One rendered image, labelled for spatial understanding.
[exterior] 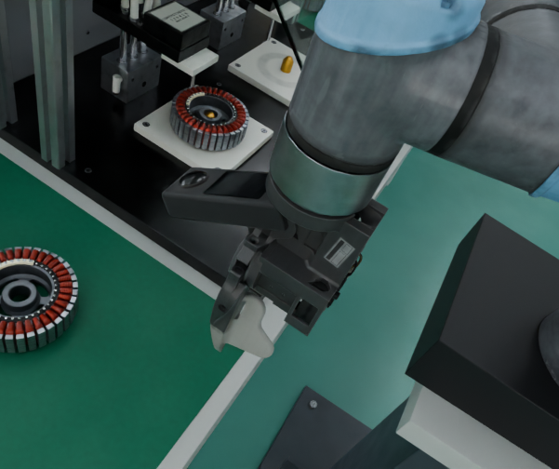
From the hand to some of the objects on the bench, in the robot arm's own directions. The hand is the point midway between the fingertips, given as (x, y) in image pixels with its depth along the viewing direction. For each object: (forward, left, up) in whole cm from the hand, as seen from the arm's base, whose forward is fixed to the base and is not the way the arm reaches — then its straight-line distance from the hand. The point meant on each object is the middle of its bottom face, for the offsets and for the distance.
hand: (234, 314), depth 52 cm
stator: (+20, +4, -10) cm, 23 cm away
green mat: (+48, +15, -12) cm, 52 cm away
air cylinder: (+26, -58, -7) cm, 64 cm away
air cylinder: (+30, -34, -8) cm, 46 cm away
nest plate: (+16, -32, -7) cm, 36 cm away
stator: (+16, -32, -6) cm, 36 cm away
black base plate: (+15, -44, -9) cm, 47 cm away
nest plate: (+11, -56, -6) cm, 57 cm away
